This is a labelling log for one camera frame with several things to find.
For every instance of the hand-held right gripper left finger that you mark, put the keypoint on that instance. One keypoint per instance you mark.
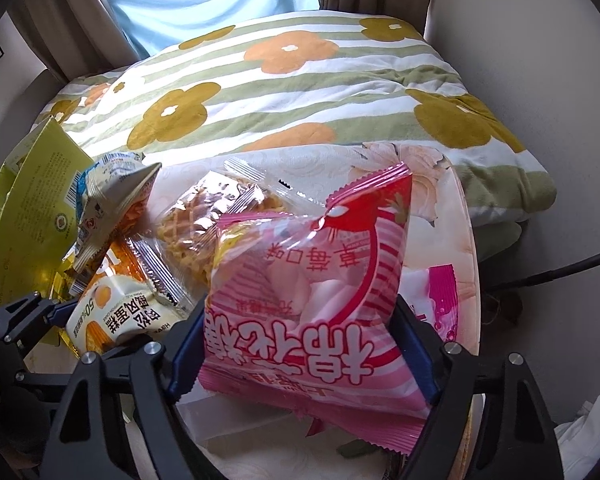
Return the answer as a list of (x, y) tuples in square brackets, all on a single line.
[(185, 350)]

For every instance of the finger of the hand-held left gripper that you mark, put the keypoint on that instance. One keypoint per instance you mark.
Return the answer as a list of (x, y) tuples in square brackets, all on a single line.
[(35, 372), (55, 311)]

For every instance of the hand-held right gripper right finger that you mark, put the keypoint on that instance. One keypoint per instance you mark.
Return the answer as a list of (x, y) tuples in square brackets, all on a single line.
[(415, 355)]

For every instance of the gold foil snack packet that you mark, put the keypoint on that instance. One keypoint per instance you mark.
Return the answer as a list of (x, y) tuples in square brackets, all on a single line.
[(65, 285)]

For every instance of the white egg cake packet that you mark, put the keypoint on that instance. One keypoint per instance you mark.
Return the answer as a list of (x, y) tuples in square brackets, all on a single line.
[(110, 310)]

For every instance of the pink striped marshmallow packet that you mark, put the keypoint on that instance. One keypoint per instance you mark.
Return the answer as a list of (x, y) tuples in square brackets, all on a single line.
[(305, 310)]

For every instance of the blue white snack packet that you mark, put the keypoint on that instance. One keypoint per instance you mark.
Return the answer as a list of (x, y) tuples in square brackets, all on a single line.
[(115, 195)]

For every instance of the silver snack packet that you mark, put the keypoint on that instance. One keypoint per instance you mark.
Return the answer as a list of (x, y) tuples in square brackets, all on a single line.
[(205, 220)]

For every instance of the yellow-green cardboard box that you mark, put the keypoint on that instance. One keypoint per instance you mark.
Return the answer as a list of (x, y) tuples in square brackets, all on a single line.
[(40, 170)]

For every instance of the pink white snack packet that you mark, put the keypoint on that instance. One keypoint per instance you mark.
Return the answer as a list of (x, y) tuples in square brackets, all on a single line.
[(442, 300)]

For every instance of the floral tablecloth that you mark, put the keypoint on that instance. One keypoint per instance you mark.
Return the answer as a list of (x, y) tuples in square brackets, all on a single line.
[(445, 210)]

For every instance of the white cloth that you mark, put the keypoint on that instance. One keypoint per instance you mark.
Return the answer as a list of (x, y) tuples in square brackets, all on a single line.
[(585, 425)]

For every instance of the flower-patterned pillow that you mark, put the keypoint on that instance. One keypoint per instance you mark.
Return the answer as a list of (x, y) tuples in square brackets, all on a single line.
[(330, 95)]

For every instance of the light blue curtain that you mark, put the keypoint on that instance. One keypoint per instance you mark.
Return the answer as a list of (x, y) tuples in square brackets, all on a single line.
[(205, 0)]

